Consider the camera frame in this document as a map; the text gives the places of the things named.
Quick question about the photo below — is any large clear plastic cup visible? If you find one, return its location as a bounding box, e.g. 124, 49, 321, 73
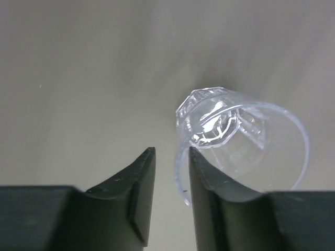
174, 87, 310, 206

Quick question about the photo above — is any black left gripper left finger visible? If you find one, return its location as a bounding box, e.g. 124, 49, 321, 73
1, 147, 156, 250

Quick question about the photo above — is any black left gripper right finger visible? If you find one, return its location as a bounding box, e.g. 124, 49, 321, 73
189, 147, 334, 250

